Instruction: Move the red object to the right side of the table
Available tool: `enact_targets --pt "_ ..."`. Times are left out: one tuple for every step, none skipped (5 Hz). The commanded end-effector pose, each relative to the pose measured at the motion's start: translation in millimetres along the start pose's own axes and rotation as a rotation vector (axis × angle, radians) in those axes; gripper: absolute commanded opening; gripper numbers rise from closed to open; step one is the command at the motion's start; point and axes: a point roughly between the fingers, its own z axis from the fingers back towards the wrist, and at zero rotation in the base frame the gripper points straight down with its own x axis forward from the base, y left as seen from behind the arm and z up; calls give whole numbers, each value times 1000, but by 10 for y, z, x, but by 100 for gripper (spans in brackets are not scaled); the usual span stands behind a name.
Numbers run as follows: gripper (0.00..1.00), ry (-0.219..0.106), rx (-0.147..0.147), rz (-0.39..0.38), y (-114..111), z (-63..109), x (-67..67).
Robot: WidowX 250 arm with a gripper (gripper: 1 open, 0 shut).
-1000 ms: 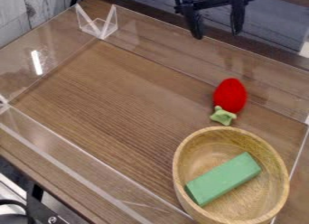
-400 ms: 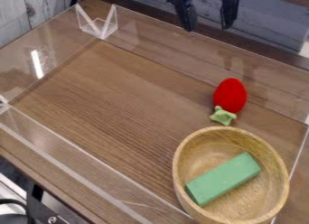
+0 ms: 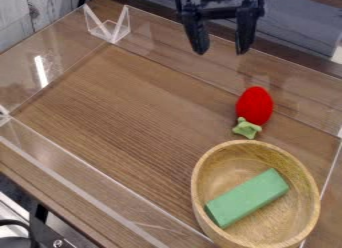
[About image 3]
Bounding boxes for clear acrylic corner bracket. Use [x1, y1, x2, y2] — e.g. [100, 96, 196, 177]
[82, 5, 130, 44]

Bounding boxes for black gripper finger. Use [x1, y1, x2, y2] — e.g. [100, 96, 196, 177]
[181, 12, 209, 55]
[235, 8, 259, 55]

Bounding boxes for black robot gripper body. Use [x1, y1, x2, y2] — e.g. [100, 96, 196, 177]
[173, 0, 264, 21]

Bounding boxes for clear acrylic tray wall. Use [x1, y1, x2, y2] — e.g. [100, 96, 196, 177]
[0, 107, 215, 248]

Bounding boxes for red plush strawberry toy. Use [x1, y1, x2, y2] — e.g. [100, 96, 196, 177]
[232, 86, 273, 139]

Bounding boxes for wooden bowl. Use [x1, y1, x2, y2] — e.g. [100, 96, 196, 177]
[191, 140, 320, 248]

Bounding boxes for black cable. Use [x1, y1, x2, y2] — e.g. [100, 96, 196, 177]
[0, 219, 37, 248]

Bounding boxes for black table leg bracket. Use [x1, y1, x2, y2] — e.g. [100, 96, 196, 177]
[29, 204, 88, 248]

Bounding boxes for green rectangular block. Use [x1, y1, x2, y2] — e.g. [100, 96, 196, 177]
[204, 168, 289, 229]

